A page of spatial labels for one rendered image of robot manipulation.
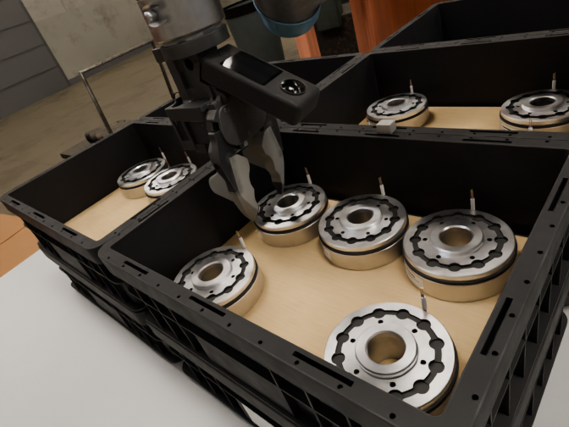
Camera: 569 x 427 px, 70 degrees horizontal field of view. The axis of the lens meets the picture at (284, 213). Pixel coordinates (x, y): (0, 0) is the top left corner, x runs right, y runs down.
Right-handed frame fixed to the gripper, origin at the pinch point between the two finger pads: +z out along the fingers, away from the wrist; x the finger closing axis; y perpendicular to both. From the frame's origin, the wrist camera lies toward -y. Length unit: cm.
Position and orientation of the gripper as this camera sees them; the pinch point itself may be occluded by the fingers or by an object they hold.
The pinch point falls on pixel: (269, 198)
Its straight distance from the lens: 50.4
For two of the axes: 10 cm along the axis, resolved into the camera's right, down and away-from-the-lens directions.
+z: 2.9, 7.9, 5.3
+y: -7.8, -1.3, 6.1
